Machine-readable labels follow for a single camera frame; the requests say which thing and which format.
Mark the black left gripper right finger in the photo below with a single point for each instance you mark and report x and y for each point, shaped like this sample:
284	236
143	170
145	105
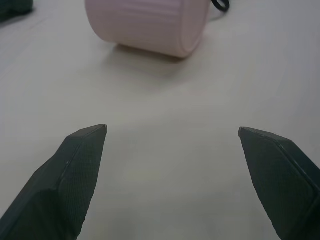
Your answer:
280	180

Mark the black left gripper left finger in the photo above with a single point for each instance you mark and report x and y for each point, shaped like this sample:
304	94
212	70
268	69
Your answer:
62	185

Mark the pink ribbed plastic cup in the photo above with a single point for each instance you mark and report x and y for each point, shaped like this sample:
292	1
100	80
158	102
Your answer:
147	23

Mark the dark green object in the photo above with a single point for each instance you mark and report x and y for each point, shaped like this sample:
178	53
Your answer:
13	8

